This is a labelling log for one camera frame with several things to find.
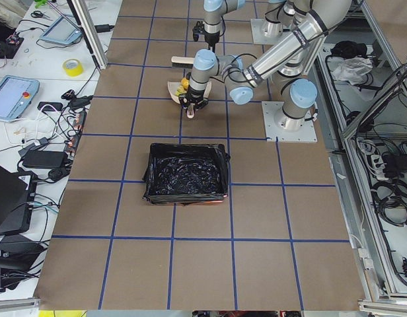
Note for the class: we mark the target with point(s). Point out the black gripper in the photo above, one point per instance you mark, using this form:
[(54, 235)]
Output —
[(194, 96), (211, 37)]

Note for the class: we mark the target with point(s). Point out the yellow toy potato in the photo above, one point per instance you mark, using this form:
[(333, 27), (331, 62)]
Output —
[(184, 82)]

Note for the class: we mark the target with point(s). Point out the yellow green sponge piece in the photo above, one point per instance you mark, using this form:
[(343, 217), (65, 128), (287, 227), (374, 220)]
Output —
[(180, 90)]

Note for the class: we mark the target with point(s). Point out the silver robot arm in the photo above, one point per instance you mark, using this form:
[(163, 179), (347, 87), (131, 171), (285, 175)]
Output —
[(249, 13), (299, 24)]

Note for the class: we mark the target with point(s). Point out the pink bin with black bag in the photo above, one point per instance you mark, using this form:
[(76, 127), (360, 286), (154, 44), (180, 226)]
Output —
[(186, 173)]

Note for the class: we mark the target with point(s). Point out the yellow tape roll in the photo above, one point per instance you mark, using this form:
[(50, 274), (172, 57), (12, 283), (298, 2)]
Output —
[(73, 67)]

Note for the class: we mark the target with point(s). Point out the black power strip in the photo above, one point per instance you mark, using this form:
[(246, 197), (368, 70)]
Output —
[(74, 139)]

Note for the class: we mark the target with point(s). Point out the crumpled white cloth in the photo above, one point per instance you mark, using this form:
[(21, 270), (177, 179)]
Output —
[(353, 70)]

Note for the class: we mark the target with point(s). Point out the far blue teach pendant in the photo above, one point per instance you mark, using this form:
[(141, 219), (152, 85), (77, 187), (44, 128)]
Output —
[(63, 31)]

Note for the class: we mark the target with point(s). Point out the blue teach pendant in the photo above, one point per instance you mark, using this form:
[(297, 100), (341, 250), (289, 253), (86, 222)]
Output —
[(63, 31), (16, 93)]

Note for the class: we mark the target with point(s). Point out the black power adapter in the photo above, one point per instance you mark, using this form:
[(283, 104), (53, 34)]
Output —
[(44, 159)]

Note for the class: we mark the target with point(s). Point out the black scissors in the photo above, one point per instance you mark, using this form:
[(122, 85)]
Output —
[(39, 14)]

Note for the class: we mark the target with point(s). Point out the near blue teach pendant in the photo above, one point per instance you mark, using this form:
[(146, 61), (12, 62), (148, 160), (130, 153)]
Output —
[(16, 93)]

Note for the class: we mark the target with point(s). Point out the white power strip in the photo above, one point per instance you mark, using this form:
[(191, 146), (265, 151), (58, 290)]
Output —
[(378, 167)]

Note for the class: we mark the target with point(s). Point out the black laptop computer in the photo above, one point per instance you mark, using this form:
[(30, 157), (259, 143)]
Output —
[(17, 191)]

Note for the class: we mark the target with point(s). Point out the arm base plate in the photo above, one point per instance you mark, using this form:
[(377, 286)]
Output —
[(267, 33), (279, 127)]

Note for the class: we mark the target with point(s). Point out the aluminium frame post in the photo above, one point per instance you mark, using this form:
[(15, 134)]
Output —
[(86, 25)]

